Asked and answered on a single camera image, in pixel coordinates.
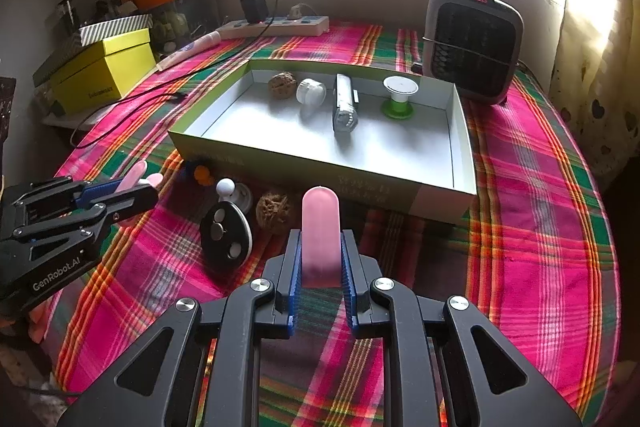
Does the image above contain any black charger cable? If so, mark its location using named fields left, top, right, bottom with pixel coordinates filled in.
left=69, top=0, right=280, bottom=150

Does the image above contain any white round jar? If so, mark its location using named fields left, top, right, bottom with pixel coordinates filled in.
left=296, top=78, right=327, bottom=108

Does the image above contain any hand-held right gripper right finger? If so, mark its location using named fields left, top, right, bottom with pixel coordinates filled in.
left=340, top=229, right=583, bottom=427

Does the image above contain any plaid tablecloth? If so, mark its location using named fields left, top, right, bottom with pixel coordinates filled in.
left=27, top=21, right=621, bottom=427

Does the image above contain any pink oval case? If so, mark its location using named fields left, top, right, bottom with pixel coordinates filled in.
left=301, top=186, right=343, bottom=289

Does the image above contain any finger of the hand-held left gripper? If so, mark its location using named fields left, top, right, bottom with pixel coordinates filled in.
left=0, top=183, right=161, bottom=309
left=12, top=176, right=125, bottom=210

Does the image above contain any white green spool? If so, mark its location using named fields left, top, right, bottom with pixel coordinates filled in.
left=381, top=76, right=420, bottom=118

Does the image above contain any dark glass jar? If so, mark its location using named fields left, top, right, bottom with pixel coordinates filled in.
left=54, top=0, right=77, bottom=28

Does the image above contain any green white cardboard box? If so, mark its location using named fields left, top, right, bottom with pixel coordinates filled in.
left=167, top=59, right=478, bottom=225

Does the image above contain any white cream tube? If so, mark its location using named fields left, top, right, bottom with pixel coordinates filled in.
left=155, top=32, right=222, bottom=72

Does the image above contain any brown walnut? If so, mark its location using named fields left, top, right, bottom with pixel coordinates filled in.
left=267, top=73, right=298, bottom=100
left=256, top=189, right=293, bottom=228

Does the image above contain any pink and white clip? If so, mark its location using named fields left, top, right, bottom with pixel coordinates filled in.
left=116, top=160, right=165, bottom=228

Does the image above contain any white power strip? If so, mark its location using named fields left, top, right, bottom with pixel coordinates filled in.
left=216, top=14, right=331, bottom=40

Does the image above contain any black oval disc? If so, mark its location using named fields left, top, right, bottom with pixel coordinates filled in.
left=200, top=201, right=252, bottom=272

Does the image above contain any black charger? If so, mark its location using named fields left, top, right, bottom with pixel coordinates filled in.
left=241, top=0, right=268, bottom=24

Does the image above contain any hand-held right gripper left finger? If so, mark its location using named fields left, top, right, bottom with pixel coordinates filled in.
left=59, top=229, right=303, bottom=427

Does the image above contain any heart print curtain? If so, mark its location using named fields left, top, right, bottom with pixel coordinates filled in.
left=547, top=0, right=640, bottom=188

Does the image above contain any yellow cardboard box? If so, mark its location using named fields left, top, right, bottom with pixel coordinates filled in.
left=50, top=28, right=157, bottom=115

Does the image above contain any grey space heater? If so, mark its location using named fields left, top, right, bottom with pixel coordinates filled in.
left=422, top=0, right=525, bottom=106

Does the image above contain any white ball-top knob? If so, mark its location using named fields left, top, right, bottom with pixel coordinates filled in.
left=216, top=178, right=253, bottom=212

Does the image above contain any striped gift box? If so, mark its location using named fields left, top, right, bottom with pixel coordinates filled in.
left=32, top=13, right=153, bottom=88

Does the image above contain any blue braided cord charm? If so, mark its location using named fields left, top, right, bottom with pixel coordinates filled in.
left=181, top=159, right=213, bottom=185

